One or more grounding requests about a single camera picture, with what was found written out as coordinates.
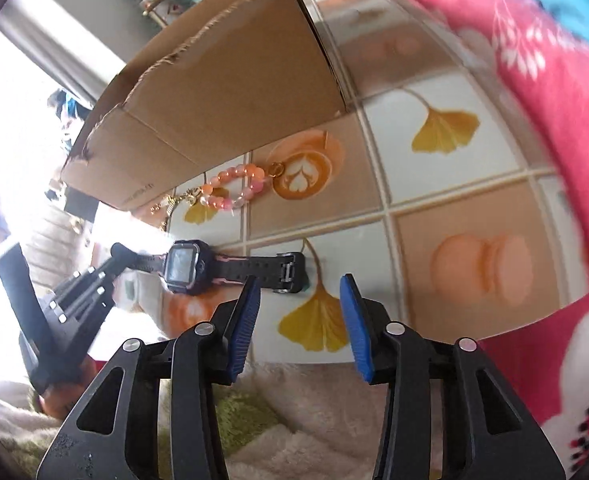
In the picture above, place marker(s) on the pile of clothes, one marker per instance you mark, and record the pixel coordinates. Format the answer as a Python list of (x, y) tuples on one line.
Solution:
[(67, 115)]

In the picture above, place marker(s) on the fluffy cream blanket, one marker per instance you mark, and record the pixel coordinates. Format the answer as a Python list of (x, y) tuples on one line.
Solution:
[(299, 410)]

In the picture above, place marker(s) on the black digital wrist watch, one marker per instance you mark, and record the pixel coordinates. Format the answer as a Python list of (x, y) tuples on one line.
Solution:
[(187, 265)]

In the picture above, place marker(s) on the brown cardboard box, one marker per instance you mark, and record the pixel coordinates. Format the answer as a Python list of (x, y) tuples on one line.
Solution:
[(214, 85)]

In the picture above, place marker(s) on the grey curtain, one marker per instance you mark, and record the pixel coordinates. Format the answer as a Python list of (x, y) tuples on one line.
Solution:
[(49, 45)]

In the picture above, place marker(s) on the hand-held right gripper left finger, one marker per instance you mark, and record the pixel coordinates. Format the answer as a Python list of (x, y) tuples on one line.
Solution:
[(244, 330)]

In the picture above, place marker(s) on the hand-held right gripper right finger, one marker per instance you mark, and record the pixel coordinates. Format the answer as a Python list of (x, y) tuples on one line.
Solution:
[(354, 330)]

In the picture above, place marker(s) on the pink floral blanket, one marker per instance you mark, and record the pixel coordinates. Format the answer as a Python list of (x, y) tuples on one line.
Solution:
[(474, 35)]

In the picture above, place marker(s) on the tile pattern tablecloth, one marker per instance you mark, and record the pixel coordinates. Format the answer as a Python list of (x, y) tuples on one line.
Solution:
[(449, 200)]

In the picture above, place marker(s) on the hollow gold butterfly pendant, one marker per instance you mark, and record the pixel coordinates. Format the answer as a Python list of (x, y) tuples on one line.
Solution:
[(190, 196)]

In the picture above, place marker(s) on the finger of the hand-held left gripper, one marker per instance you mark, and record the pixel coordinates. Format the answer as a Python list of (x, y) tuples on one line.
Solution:
[(92, 302), (87, 277)]

